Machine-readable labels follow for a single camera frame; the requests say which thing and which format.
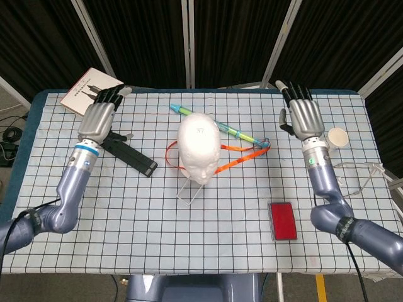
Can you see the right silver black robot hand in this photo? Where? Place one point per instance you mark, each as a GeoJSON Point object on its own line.
{"type": "Point", "coordinates": [307, 119]}

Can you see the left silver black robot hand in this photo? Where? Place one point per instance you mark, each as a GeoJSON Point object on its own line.
{"type": "Point", "coordinates": [96, 122]}

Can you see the white badge holder frame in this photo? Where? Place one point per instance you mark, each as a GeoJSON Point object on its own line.
{"type": "Point", "coordinates": [183, 200]}

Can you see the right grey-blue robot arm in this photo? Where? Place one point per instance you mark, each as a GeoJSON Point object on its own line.
{"type": "Point", "coordinates": [327, 188]}

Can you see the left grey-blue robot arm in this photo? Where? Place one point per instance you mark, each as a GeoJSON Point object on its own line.
{"type": "Point", "coordinates": [69, 188]}

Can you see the white foam mannequin head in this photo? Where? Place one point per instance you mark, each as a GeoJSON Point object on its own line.
{"type": "Point", "coordinates": [198, 141]}

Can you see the white paper cup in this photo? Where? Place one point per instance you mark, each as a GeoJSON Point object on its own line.
{"type": "Point", "coordinates": [338, 138]}

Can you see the white cardboard product box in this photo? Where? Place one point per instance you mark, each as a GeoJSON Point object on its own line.
{"type": "Point", "coordinates": [82, 88]}

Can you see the black folding stand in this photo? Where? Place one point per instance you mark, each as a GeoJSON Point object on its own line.
{"type": "Point", "coordinates": [135, 160]}

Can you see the clear safety glasses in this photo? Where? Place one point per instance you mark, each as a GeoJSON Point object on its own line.
{"type": "Point", "coordinates": [375, 167]}

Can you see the green blue toy pen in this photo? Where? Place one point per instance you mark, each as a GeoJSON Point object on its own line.
{"type": "Point", "coordinates": [185, 110]}

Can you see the black folding screen partition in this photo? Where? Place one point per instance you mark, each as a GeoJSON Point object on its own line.
{"type": "Point", "coordinates": [141, 37]}

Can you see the red ink pad case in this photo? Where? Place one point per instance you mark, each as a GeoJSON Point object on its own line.
{"type": "Point", "coordinates": [283, 221]}

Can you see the white checkered tablecloth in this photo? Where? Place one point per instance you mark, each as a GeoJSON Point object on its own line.
{"type": "Point", "coordinates": [157, 236]}

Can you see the grey-blue robot torso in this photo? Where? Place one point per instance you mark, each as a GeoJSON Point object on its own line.
{"type": "Point", "coordinates": [189, 289]}

